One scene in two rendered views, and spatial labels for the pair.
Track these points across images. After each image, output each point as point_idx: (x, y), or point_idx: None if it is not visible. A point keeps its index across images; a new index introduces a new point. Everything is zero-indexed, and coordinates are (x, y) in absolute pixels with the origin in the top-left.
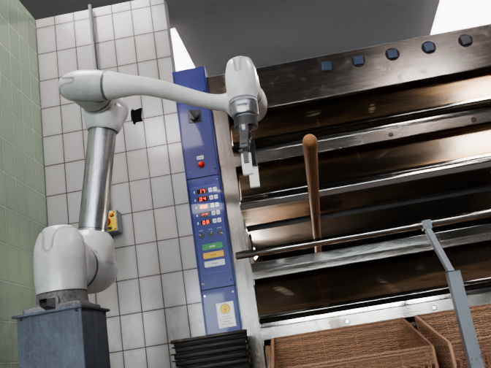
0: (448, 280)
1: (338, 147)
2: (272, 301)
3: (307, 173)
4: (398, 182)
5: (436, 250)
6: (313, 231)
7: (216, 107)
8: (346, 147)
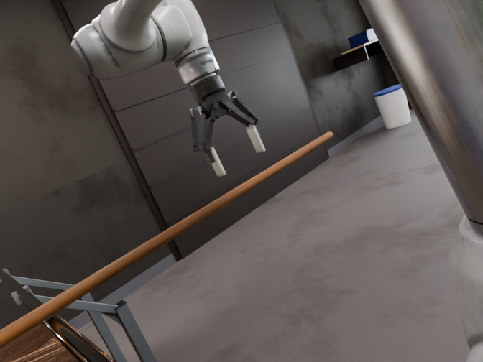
0: (126, 311)
1: None
2: None
3: (300, 156)
4: None
5: (76, 304)
6: (102, 282)
7: (148, 19)
8: None
